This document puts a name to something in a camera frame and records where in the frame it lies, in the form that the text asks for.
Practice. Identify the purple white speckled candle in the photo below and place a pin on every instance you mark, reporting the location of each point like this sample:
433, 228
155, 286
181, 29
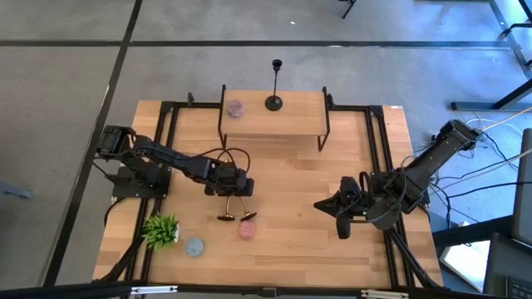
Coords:
235, 108

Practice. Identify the black chair base leg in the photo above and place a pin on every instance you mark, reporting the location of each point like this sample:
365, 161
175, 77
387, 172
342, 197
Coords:
349, 8

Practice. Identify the grey floor object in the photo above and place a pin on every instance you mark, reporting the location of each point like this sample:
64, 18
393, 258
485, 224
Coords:
14, 191

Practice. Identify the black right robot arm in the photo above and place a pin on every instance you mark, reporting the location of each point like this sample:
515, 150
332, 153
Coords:
432, 162

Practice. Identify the black aluminium table frame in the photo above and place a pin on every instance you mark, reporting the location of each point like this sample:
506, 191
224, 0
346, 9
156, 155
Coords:
353, 108

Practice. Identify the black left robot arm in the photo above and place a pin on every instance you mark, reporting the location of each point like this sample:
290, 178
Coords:
166, 155

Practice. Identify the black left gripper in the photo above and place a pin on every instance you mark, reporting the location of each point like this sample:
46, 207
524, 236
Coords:
226, 182

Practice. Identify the green plant in white pot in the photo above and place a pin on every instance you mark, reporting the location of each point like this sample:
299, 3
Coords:
160, 230

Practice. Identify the grey desk leg frame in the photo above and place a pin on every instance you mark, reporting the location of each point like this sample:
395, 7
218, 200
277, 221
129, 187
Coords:
478, 106

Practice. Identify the pink red speckled candle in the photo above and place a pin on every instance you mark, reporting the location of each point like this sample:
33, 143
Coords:
247, 229

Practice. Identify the black operator desk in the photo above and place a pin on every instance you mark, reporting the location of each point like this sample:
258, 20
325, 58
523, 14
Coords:
498, 261

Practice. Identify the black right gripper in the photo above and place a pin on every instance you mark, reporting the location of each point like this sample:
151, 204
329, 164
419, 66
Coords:
353, 203

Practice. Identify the dark monitor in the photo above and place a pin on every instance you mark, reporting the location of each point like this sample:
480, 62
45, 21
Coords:
524, 187

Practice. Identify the black keyboard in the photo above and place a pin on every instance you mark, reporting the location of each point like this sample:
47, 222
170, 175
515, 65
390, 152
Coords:
519, 288

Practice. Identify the wooden shelf with black legs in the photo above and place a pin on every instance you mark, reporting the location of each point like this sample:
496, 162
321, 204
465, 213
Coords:
299, 116

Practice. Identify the black candlestick holder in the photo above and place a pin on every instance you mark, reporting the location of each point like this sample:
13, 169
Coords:
273, 103

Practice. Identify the silver aluminium extrusion bar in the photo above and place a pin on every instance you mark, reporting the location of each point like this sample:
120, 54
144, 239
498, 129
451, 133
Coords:
384, 294
154, 290

